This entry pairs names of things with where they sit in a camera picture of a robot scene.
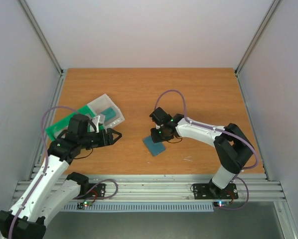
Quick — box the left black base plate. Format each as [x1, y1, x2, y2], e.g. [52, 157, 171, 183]
[76, 183, 106, 200]

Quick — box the teal card holder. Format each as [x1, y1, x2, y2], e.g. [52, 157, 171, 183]
[143, 136, 166, 157]

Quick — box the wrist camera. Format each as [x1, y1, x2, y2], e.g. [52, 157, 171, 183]
[149, 107, 172, 125]
[92, 114, 105, 133]

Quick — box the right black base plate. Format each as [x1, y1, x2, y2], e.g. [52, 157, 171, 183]
[190, 183, 239, 200]

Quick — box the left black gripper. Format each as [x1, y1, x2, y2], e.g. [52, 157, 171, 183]
[80, 128, 123, 149]

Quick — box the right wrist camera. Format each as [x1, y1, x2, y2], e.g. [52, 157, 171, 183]
[149, 107, 172, 125]

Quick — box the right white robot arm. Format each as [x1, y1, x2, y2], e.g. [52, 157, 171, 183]
[149, 107, 256, 198]

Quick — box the teal card in bin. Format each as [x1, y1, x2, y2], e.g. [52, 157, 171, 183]
[100, 107, 117, 122]

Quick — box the grey slotted cable duct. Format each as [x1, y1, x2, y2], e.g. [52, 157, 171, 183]
[61, 202, 214, 213]

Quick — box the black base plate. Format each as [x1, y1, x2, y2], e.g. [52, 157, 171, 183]
[76, 183, 106, 200]
[190, 183, 239, 200]

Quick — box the green plastic tray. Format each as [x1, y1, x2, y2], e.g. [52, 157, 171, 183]
[45, 105, 104, 141]

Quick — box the aluminium front rail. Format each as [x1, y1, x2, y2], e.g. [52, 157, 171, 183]
[89, 174, 286, 202]

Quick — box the white translucent plastic bin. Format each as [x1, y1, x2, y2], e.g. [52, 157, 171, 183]
[87, 94, 125, 128]

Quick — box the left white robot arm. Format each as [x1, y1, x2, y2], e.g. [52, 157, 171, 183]
[0, 114, 122, 239]

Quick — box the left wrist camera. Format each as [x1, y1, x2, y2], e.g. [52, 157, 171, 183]
[92, 114, 105, 133]

